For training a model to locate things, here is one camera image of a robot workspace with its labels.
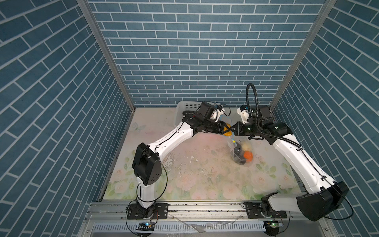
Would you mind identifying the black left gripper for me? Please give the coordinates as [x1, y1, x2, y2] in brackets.
[201, 119, 230, 134]

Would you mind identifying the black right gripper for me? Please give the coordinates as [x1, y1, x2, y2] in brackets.
[229, 120, 261, 136]

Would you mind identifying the yellow lemon food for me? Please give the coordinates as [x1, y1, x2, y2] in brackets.
[223, 123, 233, 137]

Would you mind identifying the cream white bun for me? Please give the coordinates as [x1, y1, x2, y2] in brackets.
[241, 142, 252, 151]

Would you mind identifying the clear zip top bag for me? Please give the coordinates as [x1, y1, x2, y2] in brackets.
[224, 127, 254, 167]

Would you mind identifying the black avocado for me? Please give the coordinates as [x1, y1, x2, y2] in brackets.
[233, 147, 244, 158]
[234, 157, 246, 165]

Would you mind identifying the small orange tangerine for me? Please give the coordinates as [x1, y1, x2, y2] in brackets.
[243, 151, 253, 162]

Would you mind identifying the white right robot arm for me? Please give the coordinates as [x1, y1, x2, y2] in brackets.
[232, 105, 349, 221]

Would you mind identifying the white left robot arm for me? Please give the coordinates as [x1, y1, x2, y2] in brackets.
[132, 115, 232, 219]

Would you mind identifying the white perforated plastic basket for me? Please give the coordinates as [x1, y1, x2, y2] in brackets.
[174, 101, 232, 126]

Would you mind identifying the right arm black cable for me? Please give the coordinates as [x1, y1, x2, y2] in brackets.
[245, 82, 354, 221]

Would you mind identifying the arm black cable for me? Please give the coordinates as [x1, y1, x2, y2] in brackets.
[245, 82, 354, 221]
[125, 124, 184, 237]

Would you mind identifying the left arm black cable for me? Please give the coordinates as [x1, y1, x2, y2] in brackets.
[125, 124, 184, 237]

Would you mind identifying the aluminium corner post left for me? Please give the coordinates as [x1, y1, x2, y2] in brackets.
[77, 0, 136, 113]

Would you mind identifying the aluminium corner post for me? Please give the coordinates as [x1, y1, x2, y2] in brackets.
[77, 0, 136, 113]
[269, 0, 336, 112]

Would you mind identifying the aluminium corner post right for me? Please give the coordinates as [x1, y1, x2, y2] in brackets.
[269, 0, 336, 112]

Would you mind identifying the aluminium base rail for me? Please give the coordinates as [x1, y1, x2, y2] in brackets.
[78, 201, 338, 237]

